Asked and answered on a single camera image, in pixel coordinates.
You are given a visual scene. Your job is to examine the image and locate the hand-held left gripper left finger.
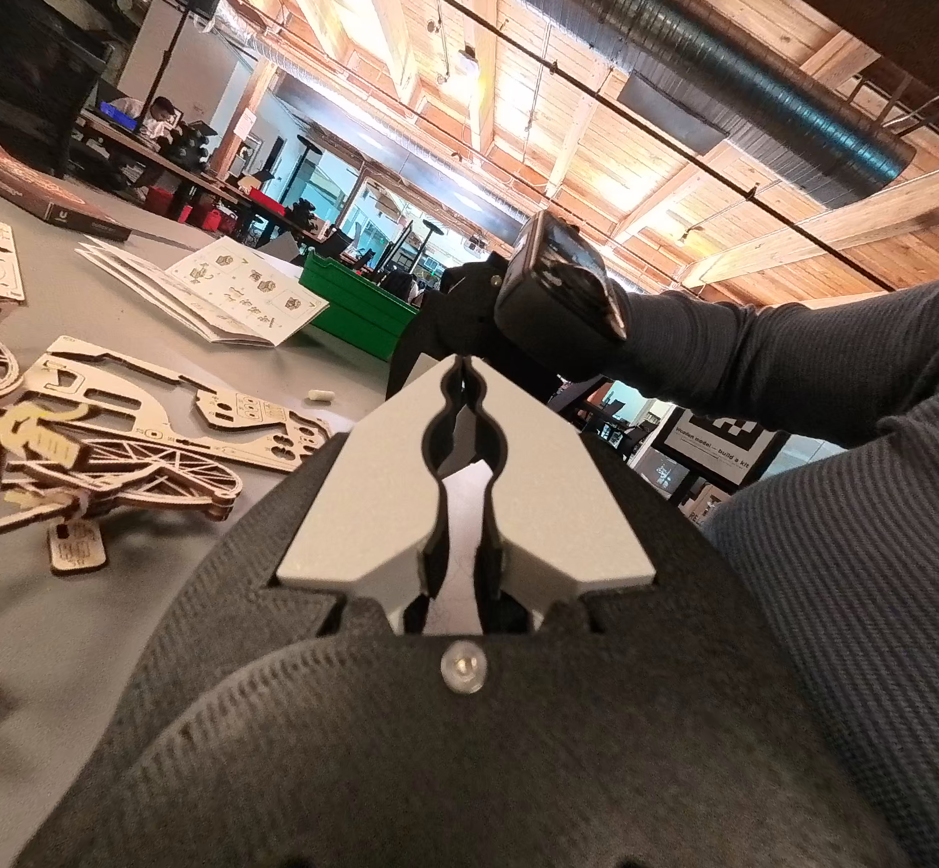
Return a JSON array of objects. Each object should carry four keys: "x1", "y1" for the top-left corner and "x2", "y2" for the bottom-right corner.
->
[{"x1": 275, "y1": 356, "x2": 467, "y2": 636}]

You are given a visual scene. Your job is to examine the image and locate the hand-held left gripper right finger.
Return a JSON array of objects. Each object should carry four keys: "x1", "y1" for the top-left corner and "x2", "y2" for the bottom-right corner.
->
[{"x1": 467, "y1": 356, "x2": 657, "y2": 636}]

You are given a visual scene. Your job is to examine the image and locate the large wooden parts sheet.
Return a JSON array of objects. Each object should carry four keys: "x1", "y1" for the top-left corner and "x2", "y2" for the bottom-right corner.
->
[{"x1": 15, "y1": 337, "x2": 333, "y2": 475}]

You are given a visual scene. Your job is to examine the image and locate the wooden bicycle model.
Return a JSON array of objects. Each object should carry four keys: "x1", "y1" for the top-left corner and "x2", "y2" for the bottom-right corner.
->
[{"x1": 0, "y1": 402, "x2": 245, "y2": 533}]

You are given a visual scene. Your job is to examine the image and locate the person's right forearm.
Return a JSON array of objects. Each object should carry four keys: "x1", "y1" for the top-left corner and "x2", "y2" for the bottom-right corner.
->
[{"x1": 622, "y1": 280, "x2": 939, "y2": 447}]

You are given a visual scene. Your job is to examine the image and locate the small wooden model piece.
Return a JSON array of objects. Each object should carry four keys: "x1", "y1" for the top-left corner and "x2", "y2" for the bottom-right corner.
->
[{"x1": 47, "y1": 519, "x2": 109, "y2": 576}]

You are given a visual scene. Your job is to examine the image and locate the small wooden parts sheet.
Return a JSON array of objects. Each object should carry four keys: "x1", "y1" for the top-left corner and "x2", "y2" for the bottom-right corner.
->
[{"x1": 0, "y1": 223, "x2": 27, "y2": 306}]

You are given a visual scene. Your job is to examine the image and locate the printed tag placard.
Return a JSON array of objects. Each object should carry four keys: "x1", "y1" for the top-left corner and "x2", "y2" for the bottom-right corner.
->
[{"x1": 644, "y1": 404, "x2": 791, "y2": 518}]

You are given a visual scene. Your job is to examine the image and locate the green plastic bin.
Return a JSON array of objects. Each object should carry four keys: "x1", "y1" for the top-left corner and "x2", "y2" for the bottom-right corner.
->
[{"x1": 298, "y1": 250, "x2": 424, "y2": 363}]

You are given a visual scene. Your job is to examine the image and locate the instruction booklet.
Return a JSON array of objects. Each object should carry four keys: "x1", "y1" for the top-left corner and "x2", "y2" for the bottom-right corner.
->
[{"x1": 76, "y1": 235, "x2": 330, "y2": 349}]

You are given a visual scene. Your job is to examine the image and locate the brown kit box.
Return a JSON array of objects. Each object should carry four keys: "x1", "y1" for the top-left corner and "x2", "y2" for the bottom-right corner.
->
[{"x1": 0, "y1": 151, "x2": 133, "y2": 243}]

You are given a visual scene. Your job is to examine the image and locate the large ventilation duct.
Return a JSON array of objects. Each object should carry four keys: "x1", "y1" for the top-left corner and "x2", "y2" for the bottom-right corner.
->
[{"x1": 411, "y1": 0, "x2": 919, "y2": 210}]

